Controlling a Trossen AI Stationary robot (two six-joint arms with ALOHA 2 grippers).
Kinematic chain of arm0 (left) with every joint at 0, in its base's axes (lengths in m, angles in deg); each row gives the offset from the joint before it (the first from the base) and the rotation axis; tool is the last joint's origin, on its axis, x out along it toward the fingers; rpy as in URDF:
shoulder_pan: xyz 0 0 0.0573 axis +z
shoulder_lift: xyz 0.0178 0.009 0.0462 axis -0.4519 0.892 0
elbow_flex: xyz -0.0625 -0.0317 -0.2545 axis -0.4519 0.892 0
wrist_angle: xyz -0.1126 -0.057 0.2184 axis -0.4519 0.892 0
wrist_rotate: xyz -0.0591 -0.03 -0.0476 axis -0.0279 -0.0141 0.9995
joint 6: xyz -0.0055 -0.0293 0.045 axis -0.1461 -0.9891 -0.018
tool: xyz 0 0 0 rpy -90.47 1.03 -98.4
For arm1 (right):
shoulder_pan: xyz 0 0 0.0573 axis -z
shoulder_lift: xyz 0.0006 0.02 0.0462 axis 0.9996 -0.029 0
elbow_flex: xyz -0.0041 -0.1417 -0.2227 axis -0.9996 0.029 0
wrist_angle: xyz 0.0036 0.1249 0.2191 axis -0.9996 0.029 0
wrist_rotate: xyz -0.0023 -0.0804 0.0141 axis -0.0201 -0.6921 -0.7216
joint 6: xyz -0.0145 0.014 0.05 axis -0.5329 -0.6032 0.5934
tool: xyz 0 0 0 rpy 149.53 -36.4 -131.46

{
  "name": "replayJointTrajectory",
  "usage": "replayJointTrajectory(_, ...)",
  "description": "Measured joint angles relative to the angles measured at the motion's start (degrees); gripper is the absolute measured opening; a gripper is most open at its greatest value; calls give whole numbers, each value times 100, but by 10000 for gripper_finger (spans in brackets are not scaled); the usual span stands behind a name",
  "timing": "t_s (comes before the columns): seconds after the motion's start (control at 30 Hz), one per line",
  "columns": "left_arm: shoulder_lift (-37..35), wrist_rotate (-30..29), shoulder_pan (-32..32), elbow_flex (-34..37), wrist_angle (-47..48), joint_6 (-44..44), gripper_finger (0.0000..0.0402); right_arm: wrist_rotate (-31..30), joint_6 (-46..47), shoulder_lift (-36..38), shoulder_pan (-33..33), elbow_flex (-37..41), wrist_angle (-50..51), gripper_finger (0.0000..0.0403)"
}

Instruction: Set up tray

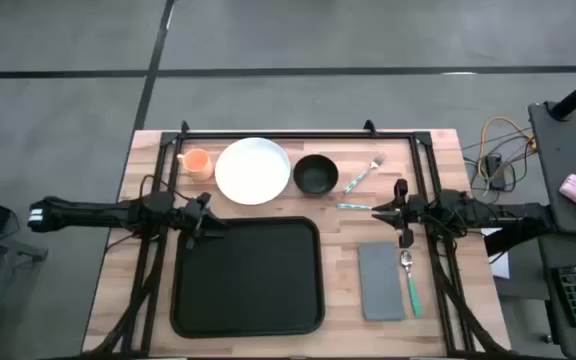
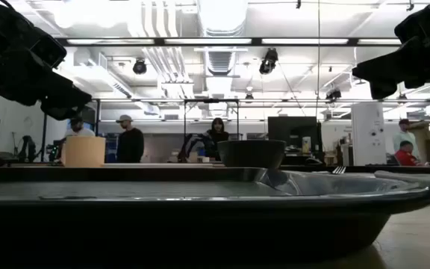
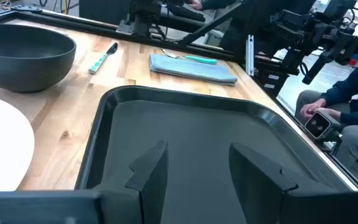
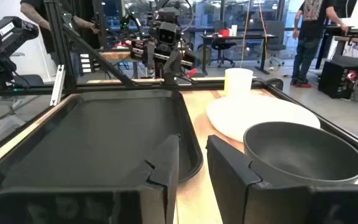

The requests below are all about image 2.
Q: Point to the black background robot arm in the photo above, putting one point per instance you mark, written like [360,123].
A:
[27,148]
[192,146]

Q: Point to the tan cup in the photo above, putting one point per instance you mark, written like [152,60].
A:
[84,151]

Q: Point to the black computer monitor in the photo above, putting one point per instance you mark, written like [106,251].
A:
[293,130]

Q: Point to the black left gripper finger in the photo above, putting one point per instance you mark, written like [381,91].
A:
[60,114]
[69,93]

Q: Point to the black ceiling spotlight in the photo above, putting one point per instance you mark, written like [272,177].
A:
[333,94]
[139,67]
[268,62]

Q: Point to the dark serving tray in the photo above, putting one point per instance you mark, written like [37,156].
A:
[200,231]

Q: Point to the silver fork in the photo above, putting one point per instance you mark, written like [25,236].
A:
[338,170]

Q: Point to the black metal stand frame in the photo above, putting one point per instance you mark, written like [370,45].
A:
[211,100]

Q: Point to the dark bowl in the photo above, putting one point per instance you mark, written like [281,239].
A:
[251,154]

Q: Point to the person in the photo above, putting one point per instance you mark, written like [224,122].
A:
[77,130]
[218,135]
[405,157]
[130,143]
[405,136]

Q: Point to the white ceiling air duct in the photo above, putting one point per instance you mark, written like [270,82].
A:
[220,22]

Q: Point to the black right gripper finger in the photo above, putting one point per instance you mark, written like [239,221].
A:
[379,63]
[383,90]

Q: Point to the overhead beam with light panels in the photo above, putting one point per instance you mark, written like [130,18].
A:
[256,41]

